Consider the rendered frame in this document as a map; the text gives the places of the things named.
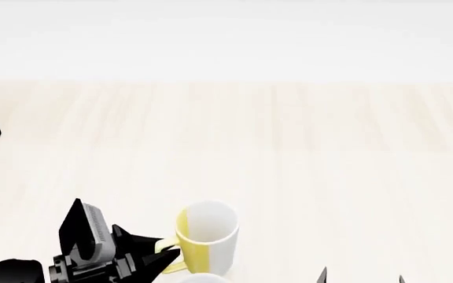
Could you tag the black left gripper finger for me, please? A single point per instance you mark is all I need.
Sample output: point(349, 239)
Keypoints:
point(136, 243)
point(159, 265)

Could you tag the yellow and white mug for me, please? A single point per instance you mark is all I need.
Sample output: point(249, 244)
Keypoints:
point(207, 236)

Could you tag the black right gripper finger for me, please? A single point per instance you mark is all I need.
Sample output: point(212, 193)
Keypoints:
point(322, 277)
point(402, 280)

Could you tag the grey wrist camera black bracket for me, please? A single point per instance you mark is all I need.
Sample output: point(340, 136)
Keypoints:
point(98, 230)

